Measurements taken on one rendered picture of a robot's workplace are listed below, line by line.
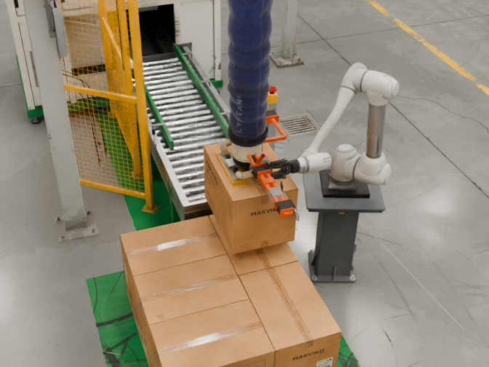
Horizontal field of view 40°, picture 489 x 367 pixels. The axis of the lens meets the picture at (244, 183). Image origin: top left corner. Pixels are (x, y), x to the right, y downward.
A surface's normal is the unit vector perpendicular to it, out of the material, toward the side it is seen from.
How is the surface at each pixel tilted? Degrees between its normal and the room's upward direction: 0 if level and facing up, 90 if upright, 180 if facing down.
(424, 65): 0
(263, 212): 89
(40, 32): 90
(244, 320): 0
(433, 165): 0
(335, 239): 90
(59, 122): 90
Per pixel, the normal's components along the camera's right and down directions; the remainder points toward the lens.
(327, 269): 0.00, 0.60
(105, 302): 0.02, -0.80
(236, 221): 0.33, 0.56
